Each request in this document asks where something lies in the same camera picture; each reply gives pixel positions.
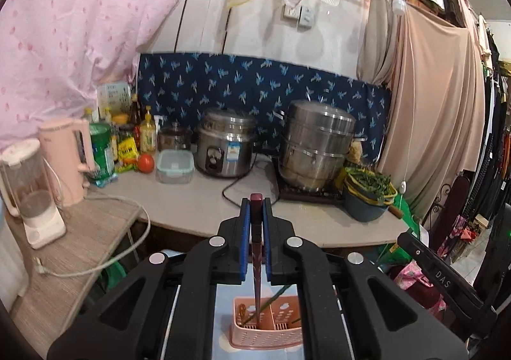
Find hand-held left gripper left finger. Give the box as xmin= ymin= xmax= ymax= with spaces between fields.
xmin=47 ymin=197 xmax=256 ymax=360

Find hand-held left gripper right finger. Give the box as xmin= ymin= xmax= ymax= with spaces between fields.
xmin=261 ymin=197 xmax=469 ymax=360

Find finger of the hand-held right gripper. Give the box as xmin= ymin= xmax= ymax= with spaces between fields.
xmin=397 ymin=231 xmax=496 ymax=341

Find dark red chopstick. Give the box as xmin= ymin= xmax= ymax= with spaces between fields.
xmin=249 ymin=193 xmax=264 ymax=329

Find pink perforated utensil basket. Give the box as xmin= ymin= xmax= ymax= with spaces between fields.
xmin=217 ymin=295 xmax=304 ymax=347

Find pink floral cloth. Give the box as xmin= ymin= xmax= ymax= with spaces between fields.
xmin=393 ymin=255 xmax=448 ymax=326

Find black induction cooker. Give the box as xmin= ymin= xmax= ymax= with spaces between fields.
xmin=271 ymin=156 xmax=346 ymax=203

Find dark wooden chair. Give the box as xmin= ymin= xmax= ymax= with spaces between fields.
xmin=433 ymin=175 xmax=472 ymax=262

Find green cloth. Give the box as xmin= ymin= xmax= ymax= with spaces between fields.
xmin=375 ymin=199 xmax=416 ymax=265

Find steel rice cooker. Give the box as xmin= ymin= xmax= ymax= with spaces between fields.
xmin=194 ymin=106 xmax=258 ymax=179

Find dark blue basin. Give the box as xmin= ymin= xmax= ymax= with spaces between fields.
xmin=342 ymin=180 xmax=394 ymax=223

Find clear plastic food container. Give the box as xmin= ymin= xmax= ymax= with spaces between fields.
xmin=155 ymin=149 xmax=196 ymax=185

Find tall steel steamer pot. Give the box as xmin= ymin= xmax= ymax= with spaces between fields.
xmin=278 ymin=99 xmax=357 ymax=193

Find green leafy vegetables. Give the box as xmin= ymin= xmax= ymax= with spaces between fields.
xmin=344 ymin=166 xmax=396 ymax=201

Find glass lidded pot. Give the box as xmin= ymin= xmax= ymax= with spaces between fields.
xmin=157 ymin=122 xmax=193 ymax=152

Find red tomato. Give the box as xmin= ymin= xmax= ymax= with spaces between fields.
xmin=137 ymin=153 xmax=156 ymax=174

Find yellow oil bottle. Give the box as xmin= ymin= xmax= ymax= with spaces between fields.
xmin=139 ymin=105 xmax=157 ymax=154

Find yellow snack packet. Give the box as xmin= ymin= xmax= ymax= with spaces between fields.
xmin=117 ymin=135 xmax=140 ymax=163

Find navy leaf print cloth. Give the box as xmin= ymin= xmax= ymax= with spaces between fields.
xmin=133 ymin=51 xmax=394 ymax=164

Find dark sauce bottle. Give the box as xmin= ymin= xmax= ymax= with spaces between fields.
xmin=129 ymin=93 xmax=141 ymax=137

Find peach curtain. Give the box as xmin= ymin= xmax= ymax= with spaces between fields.
xmin=357 ymin=0 xmax=486 ymax=222

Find row of hanging clothes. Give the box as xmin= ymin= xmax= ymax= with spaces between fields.
xmin=406 ymin=0 xmax=511 ymax=307

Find white carton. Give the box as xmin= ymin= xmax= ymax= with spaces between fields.
xmin=96 ymin=81 xmax=133 ymax=121

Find pink electric kettle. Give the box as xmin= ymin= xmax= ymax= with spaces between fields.
xmin=37 ymin=117 xmax=97 ymax=207

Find white blender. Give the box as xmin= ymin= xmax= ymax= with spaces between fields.
xmin=0 ymin=139 xmax=67 ymax=251

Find white plastic bin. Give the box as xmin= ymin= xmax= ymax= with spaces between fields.
xmin=0 ymin=200 xmax=29 ymax=313

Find pink dotted curtain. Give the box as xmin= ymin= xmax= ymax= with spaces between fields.
xmin=0 ymin=0 xmax=201 ymax=154

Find black power cable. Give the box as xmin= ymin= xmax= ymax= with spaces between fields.
xmin=221 ymin=151 xmax=281 ymax=210

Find white power cable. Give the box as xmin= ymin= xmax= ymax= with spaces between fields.
xmin=34 ymin=175 xmax=151 ymax=279

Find white wall socket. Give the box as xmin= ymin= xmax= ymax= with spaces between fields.
xmin=284 ymin=4 xmax=315 ymax=29

